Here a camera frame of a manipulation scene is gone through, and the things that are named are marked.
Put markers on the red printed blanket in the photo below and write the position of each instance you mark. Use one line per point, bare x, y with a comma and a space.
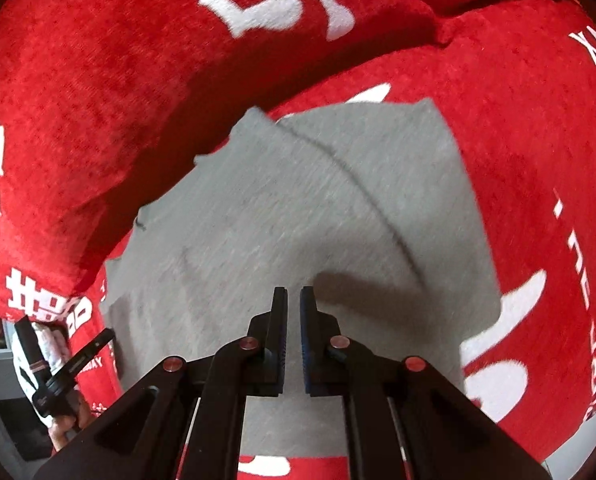
528, 160

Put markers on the grey cabinet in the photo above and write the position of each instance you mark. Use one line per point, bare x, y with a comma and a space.
3, 390

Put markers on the person's left hand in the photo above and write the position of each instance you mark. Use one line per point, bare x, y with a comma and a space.
67, 427

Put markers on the grey knit sweater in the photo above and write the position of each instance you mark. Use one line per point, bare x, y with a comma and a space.
278, 220

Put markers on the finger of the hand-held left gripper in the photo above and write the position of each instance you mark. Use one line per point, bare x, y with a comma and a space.
89, 351

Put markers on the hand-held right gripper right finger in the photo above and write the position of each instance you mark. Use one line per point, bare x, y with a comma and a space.
308, 340

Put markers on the white patterned cloth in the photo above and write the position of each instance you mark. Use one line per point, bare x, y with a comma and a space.
53, 342

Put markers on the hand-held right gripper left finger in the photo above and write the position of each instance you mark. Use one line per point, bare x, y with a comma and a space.
279, 330

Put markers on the red printed pillow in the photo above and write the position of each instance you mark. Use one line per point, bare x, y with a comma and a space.
103, 85

